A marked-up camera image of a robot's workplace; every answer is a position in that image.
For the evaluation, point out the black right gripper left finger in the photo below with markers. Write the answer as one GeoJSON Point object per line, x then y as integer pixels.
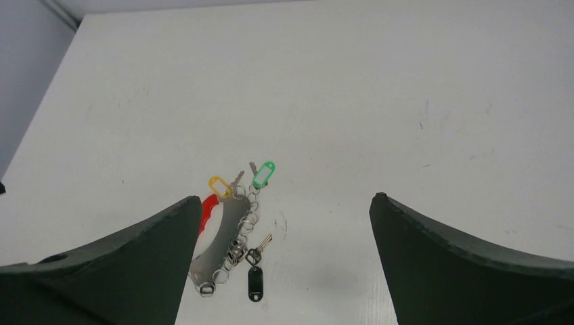
{"type": "Point", "coordinates": [134, 276]}

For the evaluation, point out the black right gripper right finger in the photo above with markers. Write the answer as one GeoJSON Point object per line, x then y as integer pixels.
{"type": "Point", "coordinates": [437, 274]}

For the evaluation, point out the black key tag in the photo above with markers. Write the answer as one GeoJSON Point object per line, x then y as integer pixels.
{"type": "Point", "coordinates": [255, 284]}

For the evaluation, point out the silver key with black tag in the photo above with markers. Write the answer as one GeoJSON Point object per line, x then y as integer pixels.
{"type": "Point", "coordinates": [254, 255]}

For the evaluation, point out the silver key organiser plate with rings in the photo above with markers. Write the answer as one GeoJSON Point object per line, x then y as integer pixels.
{"type": "Point", "coordinates": [211, 266]}

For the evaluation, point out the yellow key tag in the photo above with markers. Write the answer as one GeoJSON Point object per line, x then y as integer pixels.
{"type": "Point", "coordinates": [220, 187]}

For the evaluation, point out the silver key with yellow tag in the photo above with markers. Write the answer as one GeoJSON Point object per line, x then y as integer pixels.
{"type": "Point", "coordinates": [235, 183]}

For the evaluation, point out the silver key with green tag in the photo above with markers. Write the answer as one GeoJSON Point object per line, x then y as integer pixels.
{"type": "Point", "coordinates": [253, 168]}

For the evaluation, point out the green key tag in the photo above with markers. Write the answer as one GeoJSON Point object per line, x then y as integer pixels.
{"type": "Point", "coordinates": [263, 174]}

